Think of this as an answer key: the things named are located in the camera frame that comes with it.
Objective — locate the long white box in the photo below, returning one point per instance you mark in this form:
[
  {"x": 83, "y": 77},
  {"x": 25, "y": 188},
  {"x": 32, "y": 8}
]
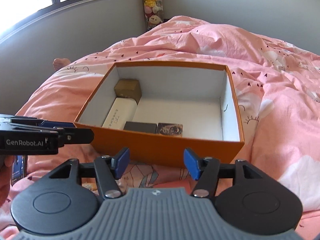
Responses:
[{"x": 120, "y": 115}]

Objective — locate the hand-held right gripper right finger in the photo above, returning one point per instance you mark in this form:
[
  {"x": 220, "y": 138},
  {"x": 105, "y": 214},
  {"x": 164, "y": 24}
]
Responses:
[{"x": 191, "y": 163}]

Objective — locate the small gold box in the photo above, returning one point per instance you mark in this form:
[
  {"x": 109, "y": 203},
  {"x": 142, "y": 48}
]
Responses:
[{"x": 126, "y": 87}]

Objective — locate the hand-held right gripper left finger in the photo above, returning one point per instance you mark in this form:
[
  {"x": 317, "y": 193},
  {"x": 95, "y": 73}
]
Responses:
[{"x": 122, "y": 162}]

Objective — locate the small brown patterned box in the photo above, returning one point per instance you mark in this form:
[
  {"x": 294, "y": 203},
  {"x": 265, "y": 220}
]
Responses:
[{"x": 170, "y": 130}]

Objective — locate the person's foot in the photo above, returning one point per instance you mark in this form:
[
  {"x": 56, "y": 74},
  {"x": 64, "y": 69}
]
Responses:
[{"x": 61, "y": 63}]

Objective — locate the dark grey box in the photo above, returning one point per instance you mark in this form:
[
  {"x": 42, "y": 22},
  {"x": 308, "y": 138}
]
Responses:
[{"x": 140, "y": 127}]

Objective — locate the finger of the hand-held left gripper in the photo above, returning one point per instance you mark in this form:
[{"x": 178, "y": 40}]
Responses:
[
  {"x": 77, "y": 136},
  {"x": 57, "y": 124}
]

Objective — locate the orange cardboard box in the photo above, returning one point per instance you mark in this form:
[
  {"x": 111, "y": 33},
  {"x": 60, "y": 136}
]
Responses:
[{"x": 162, "y": 152}]

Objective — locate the smartphone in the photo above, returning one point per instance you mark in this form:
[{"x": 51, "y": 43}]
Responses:
[{"x": 18, "y": 170}]

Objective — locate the tube of plush toys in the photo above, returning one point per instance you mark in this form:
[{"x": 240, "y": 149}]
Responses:
[{"x": 152, "y": 0}]

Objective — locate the pink printed blanket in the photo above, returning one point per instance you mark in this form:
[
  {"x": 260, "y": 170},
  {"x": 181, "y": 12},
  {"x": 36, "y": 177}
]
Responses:
[{"x": 275, "y": 117}]

